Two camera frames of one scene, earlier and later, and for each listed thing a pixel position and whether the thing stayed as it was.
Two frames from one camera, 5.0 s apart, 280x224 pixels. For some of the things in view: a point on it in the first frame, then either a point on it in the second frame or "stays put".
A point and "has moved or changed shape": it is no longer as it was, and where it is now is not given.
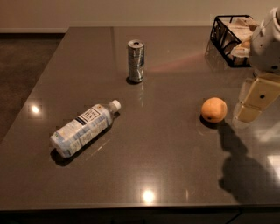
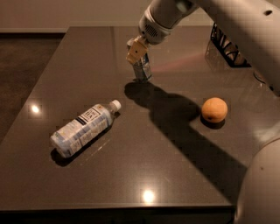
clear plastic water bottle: x=69 y=137 stays put
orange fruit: x=213 y=109 stays put
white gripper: x=266 y=48 → x=154 y=32
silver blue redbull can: x=136 y=60 has moved or changed shape
